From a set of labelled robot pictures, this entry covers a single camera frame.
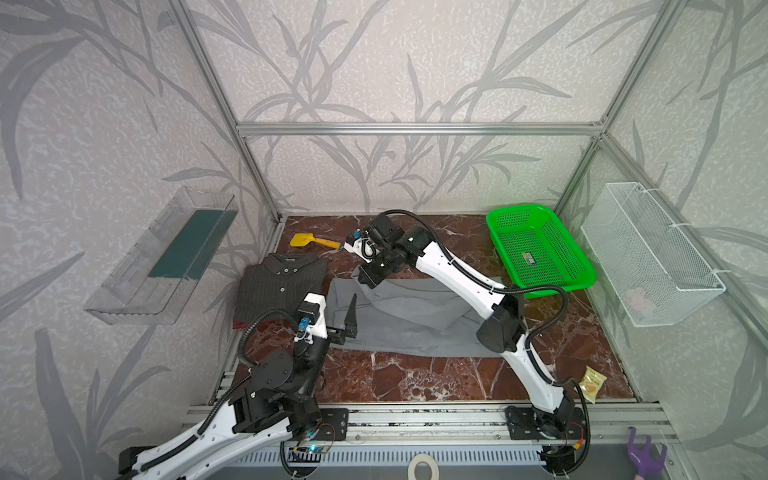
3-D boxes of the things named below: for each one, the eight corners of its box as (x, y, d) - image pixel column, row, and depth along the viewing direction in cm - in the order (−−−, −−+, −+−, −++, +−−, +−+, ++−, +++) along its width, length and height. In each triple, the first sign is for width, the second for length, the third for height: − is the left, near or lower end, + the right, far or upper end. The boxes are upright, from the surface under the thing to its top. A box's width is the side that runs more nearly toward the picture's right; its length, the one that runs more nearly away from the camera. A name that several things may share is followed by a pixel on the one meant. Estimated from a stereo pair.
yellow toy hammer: (291, 246, 113) (289, 242, 112) (295, 236, 117) (294, 232, 115) (340, 249, 112) (339, 246, 111) (343, 239, 116) (342, 235, 114)
